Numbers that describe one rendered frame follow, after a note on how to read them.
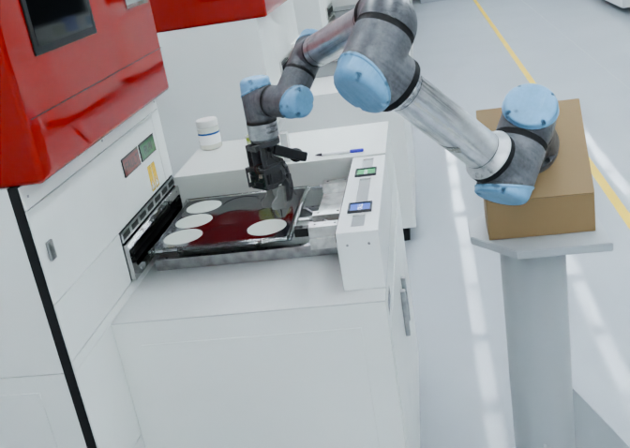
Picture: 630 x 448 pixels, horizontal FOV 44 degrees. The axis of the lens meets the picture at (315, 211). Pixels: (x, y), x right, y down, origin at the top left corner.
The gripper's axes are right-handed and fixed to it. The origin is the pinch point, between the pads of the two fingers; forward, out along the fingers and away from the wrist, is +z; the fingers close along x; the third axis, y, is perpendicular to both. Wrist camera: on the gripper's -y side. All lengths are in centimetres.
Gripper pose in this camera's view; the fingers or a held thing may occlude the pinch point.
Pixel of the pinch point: (284, 211)
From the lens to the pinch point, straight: 199.2
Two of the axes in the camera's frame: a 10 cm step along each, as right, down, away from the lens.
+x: 7.2, 1.4, -6.8
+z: 1.5, 9.3, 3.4
